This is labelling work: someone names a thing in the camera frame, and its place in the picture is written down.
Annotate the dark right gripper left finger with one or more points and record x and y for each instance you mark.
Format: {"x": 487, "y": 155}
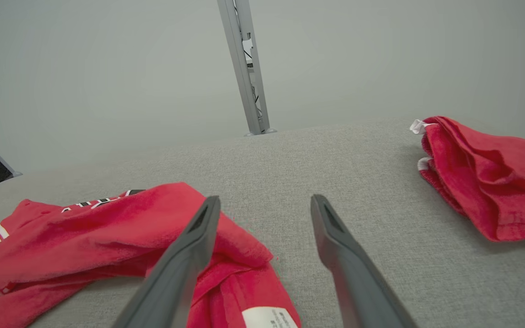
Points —
{"x": 176, "y": 278}

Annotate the red basketball jersey number 23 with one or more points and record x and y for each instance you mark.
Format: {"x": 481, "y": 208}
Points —
{"x": 107, "y": 232}

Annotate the red shorts with white trim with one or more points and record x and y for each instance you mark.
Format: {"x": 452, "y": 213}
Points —
{"x": 495, "y": 182}

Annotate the grey metal partition post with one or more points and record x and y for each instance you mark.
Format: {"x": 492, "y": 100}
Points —
{"x": 244, "y": 68}

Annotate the grey post foot cap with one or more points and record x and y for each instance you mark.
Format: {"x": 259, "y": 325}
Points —
{"x": 270, "y": 130}

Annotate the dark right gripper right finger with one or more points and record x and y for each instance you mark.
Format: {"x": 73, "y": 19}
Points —
{"x": 353, "y": 273}

